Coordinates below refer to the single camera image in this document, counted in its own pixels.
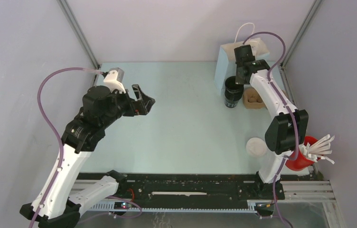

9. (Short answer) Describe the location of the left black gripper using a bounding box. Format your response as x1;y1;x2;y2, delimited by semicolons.
101;84;155;128

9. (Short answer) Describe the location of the black paper coffee cup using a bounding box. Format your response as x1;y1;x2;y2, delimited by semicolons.
224;76;244;100

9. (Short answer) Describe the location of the red cup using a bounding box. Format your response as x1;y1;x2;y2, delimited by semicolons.
285;136;318;171

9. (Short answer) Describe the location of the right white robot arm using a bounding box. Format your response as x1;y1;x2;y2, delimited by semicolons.
235;60;309;199

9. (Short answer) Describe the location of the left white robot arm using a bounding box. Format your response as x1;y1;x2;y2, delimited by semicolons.
20;85;155;228

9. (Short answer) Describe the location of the light blue paper bag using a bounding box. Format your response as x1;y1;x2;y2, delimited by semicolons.
214;22;270;95

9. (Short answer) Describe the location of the brown cardboard cup carrier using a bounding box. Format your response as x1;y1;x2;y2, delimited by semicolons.
243;87;288;110

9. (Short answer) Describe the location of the white plastic lid on table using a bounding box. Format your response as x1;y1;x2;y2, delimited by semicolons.
245;137;267;158

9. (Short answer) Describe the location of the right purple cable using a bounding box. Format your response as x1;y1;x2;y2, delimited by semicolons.
243;31;300;228

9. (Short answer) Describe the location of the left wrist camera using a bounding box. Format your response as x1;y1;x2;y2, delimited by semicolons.
103;67;126;94

